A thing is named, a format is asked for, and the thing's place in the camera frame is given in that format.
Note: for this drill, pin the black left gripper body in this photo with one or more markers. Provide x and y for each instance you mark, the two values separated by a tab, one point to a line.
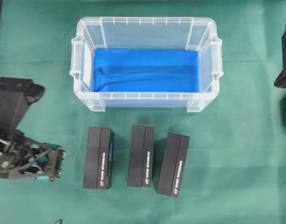
25	158

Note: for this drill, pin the black RealSense box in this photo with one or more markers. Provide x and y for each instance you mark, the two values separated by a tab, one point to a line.
140	168
99	158
173	164

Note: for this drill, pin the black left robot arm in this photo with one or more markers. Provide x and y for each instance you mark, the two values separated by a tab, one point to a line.
13	104

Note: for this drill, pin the blue cloth behind case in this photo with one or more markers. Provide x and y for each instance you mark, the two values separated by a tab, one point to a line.
145	70

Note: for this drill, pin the clear acrylic shelf case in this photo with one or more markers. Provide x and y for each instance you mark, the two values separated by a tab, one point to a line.
183	33

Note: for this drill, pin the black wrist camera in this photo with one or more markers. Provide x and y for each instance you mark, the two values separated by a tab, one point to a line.
34	93

